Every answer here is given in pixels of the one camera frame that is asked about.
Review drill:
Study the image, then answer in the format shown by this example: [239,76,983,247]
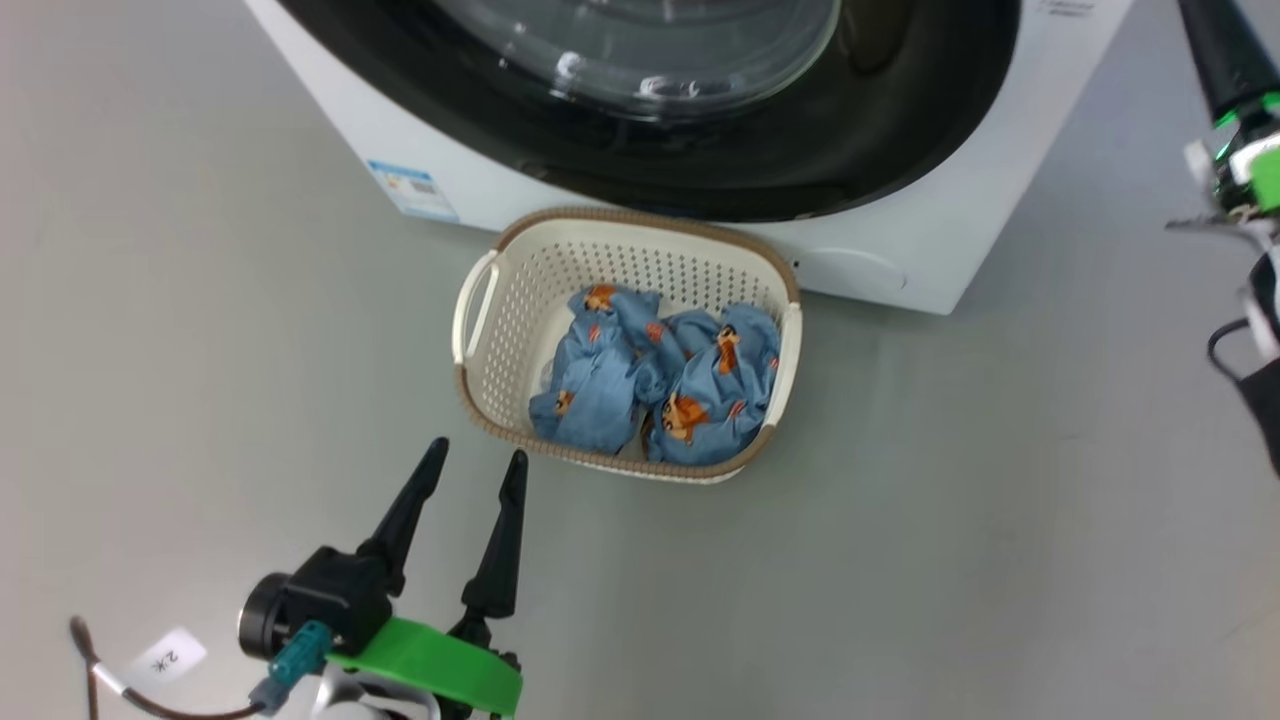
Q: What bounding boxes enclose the white paper cable tag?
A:
[130,627,208,686]

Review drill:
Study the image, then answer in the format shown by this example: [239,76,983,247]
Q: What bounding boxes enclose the white washing machine body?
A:
[245,0,1136,316]

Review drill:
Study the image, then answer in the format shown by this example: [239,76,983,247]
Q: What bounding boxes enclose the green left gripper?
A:
[310,437,529,720]

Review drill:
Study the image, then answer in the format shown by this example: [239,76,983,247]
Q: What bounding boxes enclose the cream perforated laundry basket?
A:
[452,207,804,486]

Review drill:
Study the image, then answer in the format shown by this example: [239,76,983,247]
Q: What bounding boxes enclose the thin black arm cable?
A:
[1206,317,1263,383]

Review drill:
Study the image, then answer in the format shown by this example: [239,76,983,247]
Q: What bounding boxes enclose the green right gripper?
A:
[1177,0,1280,236]

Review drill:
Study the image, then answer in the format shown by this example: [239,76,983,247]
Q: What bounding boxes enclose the blue energy label sticker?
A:
[366,160,461,223]

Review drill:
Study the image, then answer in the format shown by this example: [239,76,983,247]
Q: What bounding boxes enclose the thin cable with teal connector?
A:
[70,617,333,720]

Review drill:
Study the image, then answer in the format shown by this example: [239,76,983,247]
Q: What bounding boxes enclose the black round glass washer door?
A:
[275,0,1023,223]

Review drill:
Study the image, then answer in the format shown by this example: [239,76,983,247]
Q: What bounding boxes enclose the blue cartoon print garment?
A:
[640,303,783,468]
[528,284,673,456]

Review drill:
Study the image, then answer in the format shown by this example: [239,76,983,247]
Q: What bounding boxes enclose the round white filter cover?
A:
[800,247,909,294]

